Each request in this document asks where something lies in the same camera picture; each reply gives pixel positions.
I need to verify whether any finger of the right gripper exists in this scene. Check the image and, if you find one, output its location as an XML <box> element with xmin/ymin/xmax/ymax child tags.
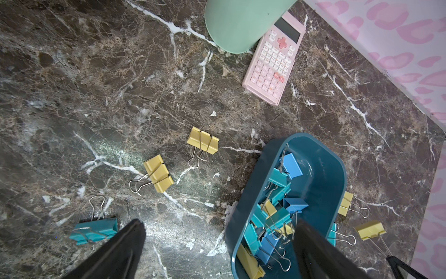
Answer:
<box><xmin>386</xmin><ymin>256</ymin><xmax>427</xmax><ymax>279</ymax></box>

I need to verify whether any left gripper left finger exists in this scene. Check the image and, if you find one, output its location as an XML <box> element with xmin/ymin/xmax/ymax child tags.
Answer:
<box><xmin>65</xmin><ymin>219</ymin><xmax>146</xmax><ymax>279</ymax></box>

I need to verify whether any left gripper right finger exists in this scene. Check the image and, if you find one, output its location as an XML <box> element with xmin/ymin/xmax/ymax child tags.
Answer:
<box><xmin>293</xmin><ymin>220</ymin><xmax>369</xmax><ymax>279</ymax></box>

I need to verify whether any teal binder clip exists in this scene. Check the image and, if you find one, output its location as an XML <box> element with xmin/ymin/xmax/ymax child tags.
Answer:
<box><xmin>327</xmin><ymin>223</ymin><xmax>357</xmax><ymax>247</ymax></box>
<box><xmin>69</xmin><ymin>195</ymin><xmax>118</xmax><ymax>245</ymax></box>

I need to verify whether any teal plastic storage box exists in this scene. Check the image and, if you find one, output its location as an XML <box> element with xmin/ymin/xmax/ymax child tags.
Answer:
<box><xmin>225</xmin><ymin>133</ymin><xmax>347</xmax><ymax>279</ymax></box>

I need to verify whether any pink calculator on table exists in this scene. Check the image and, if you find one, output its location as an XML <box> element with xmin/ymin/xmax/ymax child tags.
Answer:
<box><xmin>242</xmin><ymin>12</ymin><xmax>306</xmax><ymax>106</ymax></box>

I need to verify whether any mint green pencil cup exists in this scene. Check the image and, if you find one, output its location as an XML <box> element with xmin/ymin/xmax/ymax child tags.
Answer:
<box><xmin>204</xmin><ymin>0</ymin><xmax>295</xmax><ymax>54</ymax></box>

